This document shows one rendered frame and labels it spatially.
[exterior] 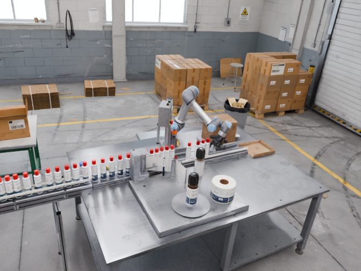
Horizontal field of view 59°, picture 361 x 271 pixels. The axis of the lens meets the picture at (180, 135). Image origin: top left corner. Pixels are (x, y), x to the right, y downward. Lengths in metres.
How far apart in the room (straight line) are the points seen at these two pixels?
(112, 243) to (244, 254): 1.37
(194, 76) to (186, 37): 2.37
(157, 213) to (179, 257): 0.72
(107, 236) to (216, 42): 7.21
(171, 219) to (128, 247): 0.38
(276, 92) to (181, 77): 1.90
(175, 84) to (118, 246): 4.34
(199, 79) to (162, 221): 4.34
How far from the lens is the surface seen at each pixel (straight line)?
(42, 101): 6.62
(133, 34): 8.11
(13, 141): 3.86
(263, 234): 3.49
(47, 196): 2.79
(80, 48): 7.99
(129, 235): 2.41
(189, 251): 3.15
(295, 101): 7.03
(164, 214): 2.49
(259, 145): 3.72
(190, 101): 3.04
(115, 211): 2.60
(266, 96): 6.47
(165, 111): 2.78
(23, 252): 3.62
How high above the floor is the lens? 2.52
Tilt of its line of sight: 27 degrees down
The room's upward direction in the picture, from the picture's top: 5 degrees clockwise
